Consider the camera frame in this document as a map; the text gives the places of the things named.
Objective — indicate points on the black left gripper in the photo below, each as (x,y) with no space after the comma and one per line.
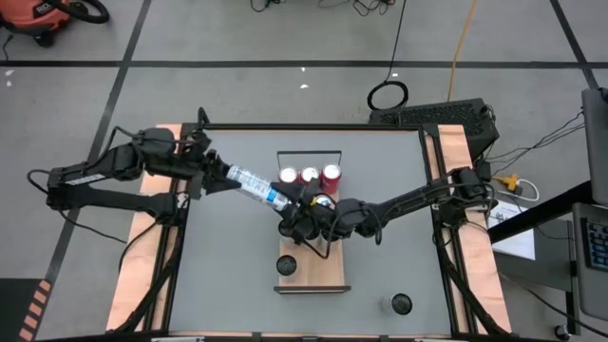
(202,173)

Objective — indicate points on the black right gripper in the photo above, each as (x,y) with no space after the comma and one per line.
(332,221)

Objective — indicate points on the red orange Fanta can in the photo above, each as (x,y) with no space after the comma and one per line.
(288,175)
(309,173)
(331,178)

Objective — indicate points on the silver blue Red Bull can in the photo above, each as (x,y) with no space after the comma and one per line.
(325,200)

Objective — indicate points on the white Celsius can black lid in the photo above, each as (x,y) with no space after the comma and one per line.
(256,186)
(286,266)
(398,305)

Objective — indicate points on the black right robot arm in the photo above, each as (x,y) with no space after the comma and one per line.
(418,197)

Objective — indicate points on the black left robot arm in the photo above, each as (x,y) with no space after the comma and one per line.
(119,161)

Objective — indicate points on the wooden tray board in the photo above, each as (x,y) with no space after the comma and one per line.
(313,271)

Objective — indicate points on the black computer case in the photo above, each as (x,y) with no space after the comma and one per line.
(437,116)

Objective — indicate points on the yellow power plug adapter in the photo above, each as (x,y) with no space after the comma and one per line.
(507,181)

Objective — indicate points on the white paper sheet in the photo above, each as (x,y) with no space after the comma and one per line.
(518,242)

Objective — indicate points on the orange shop vacuum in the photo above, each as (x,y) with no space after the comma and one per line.
(33,14)

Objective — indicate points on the black stand beam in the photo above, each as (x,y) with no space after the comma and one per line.
(541,214)

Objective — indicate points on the black caster wheel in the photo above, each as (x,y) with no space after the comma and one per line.
(562,331)

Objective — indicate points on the black keyboard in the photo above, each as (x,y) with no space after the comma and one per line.
(596,242)

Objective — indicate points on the grey monitor panel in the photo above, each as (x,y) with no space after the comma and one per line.
(596,142)

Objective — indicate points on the black aluminium table frame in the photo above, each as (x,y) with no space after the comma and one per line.
(309,127)

